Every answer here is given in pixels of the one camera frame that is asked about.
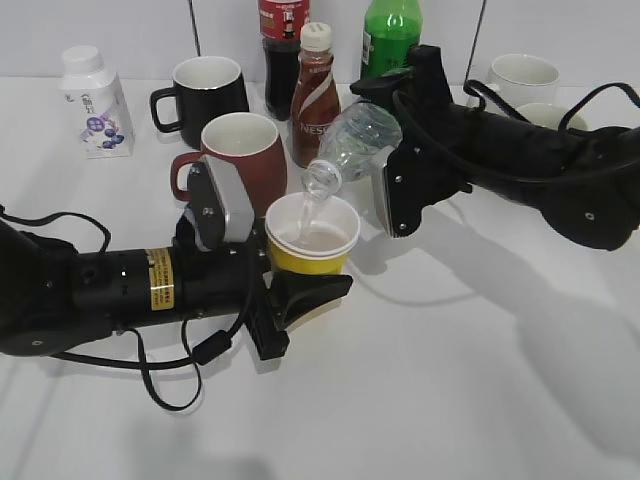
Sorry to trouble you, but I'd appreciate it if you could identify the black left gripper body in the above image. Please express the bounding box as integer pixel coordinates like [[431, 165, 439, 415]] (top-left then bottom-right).
[[174, 207, 289, 360]]

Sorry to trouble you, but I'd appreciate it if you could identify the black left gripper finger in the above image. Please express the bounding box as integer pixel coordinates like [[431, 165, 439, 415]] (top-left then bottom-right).
[[272, 271, 353, 331]]

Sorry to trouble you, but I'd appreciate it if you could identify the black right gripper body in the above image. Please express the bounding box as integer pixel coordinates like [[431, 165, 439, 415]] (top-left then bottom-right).
[[371, 99, 472, 238]]

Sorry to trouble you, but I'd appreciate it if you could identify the yellow paper cup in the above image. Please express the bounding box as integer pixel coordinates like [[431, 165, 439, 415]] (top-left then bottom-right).
[[265, 193, 361, 275]]

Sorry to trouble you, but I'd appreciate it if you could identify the clear water bottle green label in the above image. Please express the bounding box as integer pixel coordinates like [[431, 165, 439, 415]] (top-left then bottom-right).
[[301, 102, 403, 203]]

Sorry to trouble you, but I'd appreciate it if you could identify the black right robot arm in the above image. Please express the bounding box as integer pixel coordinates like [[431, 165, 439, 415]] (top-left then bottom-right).
[[373, 96, 639, 251]]

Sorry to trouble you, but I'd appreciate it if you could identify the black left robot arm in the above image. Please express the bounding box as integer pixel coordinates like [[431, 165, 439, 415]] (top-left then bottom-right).
[[1, 215, 353, 364]]

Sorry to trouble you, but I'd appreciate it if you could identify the white ceramic mug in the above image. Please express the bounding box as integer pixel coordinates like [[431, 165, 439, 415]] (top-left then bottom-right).
[[484, 53, 560, 108]]

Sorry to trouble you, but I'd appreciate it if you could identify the brown Nescafe coffee bottle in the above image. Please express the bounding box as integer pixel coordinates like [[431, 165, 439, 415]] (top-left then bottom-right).
[[291, 22, 341, 168]]

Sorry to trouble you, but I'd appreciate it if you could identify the dark grey ceramic mug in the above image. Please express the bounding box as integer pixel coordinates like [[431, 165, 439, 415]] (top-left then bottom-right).
[[516, 103, 589, 131]]

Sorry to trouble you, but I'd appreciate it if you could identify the green soda bottle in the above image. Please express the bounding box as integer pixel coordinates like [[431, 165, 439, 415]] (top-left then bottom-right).
[[360, 0, 423, 78]]

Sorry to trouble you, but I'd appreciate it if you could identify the red ceramic mug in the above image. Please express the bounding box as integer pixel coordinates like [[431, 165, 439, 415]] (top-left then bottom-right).
[[170, 112, 288, 217]]

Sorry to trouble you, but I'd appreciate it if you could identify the black ceramic mug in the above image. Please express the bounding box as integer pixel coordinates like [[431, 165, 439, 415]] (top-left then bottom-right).
[[149, 56, 250, 149]]

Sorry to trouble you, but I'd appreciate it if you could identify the cola bottle red label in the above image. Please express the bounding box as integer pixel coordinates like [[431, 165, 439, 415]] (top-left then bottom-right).
[[258, 0, 311, 121]]

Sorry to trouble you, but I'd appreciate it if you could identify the white milk carton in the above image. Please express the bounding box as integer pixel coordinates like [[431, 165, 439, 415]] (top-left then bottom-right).
[[60, 45, 135, 159]]

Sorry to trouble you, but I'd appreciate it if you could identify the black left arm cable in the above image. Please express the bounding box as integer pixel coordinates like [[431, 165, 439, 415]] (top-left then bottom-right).
[[0, 202, 236, 412]]

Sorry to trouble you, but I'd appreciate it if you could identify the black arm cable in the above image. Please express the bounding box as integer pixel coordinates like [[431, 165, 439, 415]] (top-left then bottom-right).
[[392, 79, 640, 184], [0, 202, 236, 412]]

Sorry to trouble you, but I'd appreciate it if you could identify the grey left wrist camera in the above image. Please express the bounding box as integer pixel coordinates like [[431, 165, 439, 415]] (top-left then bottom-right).
[[184, 155, 255, 251]]

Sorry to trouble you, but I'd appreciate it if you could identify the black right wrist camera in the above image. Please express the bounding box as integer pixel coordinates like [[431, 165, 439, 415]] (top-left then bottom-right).
[[349, 45, 453, 113]]

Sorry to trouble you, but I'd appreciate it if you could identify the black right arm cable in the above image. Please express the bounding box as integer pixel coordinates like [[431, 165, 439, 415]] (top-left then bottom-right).
[[392, 79, 640, 184]]

